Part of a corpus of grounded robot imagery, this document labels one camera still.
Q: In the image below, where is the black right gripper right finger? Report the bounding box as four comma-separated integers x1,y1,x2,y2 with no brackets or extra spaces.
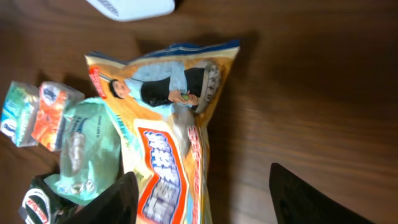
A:
269,162,372,224

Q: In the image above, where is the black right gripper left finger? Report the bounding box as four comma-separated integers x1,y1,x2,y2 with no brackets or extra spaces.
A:
65,172,139,224

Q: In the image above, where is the teal packet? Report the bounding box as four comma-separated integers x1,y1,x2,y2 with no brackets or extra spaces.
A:
44,98,121,206

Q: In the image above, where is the dark green round packet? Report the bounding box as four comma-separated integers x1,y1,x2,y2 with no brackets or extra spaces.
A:
19,173,78,224

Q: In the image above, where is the yellow snack bag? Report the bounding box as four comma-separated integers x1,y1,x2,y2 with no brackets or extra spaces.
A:
85,40,240,223

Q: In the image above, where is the orange tissue pack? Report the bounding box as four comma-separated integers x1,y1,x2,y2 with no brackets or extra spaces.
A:
32,82,85,152

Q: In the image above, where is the green tissue pack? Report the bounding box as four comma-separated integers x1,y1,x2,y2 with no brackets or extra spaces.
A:
1,81,40,147

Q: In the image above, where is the white barcode scanner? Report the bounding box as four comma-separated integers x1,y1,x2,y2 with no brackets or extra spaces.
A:
86,0,175,22

